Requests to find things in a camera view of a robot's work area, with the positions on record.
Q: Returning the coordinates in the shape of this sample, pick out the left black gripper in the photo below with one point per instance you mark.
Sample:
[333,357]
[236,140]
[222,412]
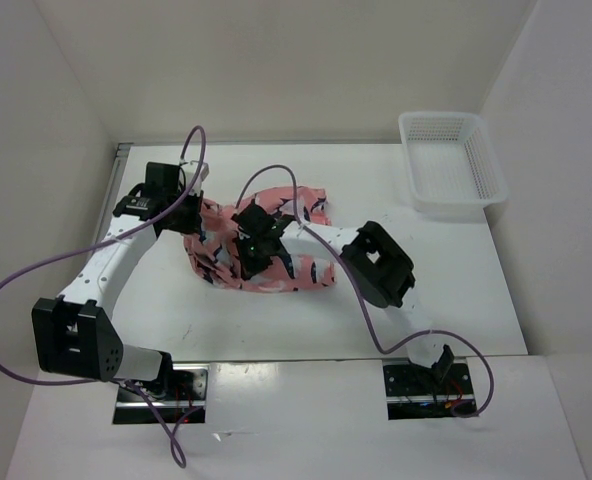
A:
[192,225]

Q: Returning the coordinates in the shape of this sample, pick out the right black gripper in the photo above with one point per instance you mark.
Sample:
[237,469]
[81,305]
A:
[250,268]

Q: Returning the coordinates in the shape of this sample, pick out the pink shark print shorts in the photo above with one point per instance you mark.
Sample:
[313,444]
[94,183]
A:
[220,256]

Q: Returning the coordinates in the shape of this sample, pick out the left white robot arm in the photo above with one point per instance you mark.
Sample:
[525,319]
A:
[74,334]

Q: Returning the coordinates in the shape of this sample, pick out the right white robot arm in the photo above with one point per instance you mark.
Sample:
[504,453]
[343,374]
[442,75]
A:
[379,271]

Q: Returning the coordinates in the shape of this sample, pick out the white plastic basket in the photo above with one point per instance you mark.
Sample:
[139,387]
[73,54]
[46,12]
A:
[451,165]

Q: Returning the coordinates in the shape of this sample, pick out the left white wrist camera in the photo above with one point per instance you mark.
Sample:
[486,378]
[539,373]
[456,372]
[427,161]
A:
[191,176]

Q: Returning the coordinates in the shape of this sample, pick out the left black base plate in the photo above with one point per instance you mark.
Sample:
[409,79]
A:
[181,398]

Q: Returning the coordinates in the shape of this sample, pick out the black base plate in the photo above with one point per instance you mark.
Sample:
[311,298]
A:
[412,394]
[181,398]

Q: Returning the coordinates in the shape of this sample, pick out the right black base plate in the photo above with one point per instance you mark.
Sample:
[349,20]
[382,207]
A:
[412,394]

